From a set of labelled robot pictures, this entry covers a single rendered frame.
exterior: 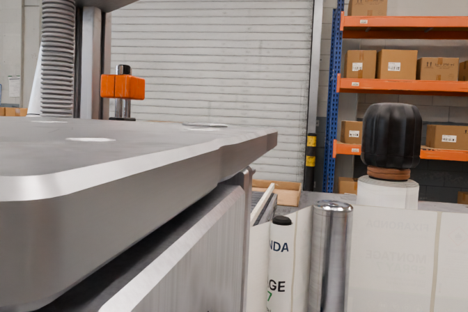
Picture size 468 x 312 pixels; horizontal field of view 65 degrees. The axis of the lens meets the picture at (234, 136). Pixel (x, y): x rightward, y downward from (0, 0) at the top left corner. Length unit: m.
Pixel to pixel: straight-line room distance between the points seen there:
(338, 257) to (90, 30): 0.41
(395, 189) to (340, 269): 0.21
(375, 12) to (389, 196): 3.87
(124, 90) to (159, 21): 4.81
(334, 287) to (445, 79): 4.15
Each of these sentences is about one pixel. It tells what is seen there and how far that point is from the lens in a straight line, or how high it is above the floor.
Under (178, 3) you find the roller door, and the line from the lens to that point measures 5.26.
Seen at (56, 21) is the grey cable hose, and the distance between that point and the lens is 0.43.
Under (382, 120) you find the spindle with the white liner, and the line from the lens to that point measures 0.56.
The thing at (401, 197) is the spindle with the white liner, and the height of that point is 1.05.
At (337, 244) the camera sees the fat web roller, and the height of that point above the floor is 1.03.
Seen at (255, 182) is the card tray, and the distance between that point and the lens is 1.69.
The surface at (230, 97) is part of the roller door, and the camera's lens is 4.86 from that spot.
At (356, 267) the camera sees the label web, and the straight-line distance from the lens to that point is 0.42.
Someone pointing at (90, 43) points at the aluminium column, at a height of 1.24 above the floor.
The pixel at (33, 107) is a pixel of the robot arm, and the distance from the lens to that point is 0.69.
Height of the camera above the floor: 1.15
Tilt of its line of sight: 3 degrees down
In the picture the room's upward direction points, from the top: 3 degrees clockwise
